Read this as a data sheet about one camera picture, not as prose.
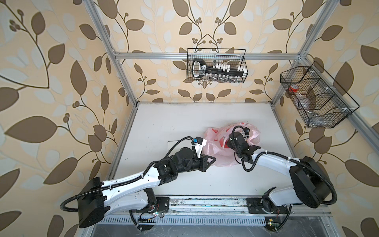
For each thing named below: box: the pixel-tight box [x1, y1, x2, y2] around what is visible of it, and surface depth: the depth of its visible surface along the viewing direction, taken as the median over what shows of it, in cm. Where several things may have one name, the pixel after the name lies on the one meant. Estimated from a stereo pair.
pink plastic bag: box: [203, 122, 261, 168], surface depth 79 cm
